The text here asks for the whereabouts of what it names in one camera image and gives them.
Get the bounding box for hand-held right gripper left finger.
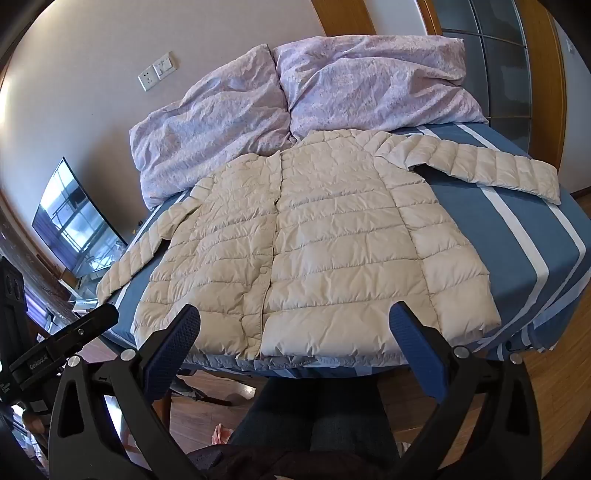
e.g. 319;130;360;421
48;304;202;480

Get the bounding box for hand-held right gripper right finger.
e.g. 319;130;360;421
390;301;544;480

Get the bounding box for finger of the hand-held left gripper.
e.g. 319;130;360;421
9;305;119;385

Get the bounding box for beige puffer jacket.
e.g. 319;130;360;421
96;129;562;361

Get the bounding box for dark wooden television cabinet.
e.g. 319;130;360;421
0;240;100;334

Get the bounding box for flat screen television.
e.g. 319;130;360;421
31;157;129;278

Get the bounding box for person's legs in dark trousers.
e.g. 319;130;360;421
189;376;403;480

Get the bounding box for blue striped bed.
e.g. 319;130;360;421
99;121;591;377

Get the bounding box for frosted glass door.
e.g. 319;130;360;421
436;0;534;153

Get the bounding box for white light switch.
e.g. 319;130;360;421
153;51;177;79

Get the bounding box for wooden door frame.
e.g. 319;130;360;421
418;0;569;195

